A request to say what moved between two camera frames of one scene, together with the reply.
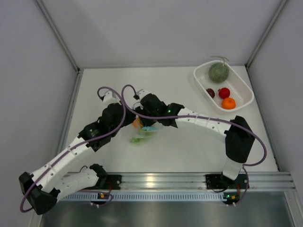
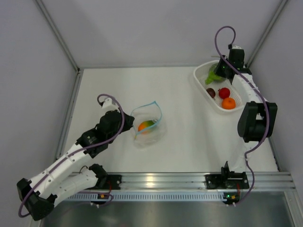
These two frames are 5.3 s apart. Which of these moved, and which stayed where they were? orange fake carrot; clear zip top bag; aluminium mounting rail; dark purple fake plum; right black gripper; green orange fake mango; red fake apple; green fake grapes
Moved: right black gripper; clear zip top bag; green orange fake mango; green fake grapes
Stayed: aluminium mounting rail; dark purple fake plum; red fake apple; orange fake carrot
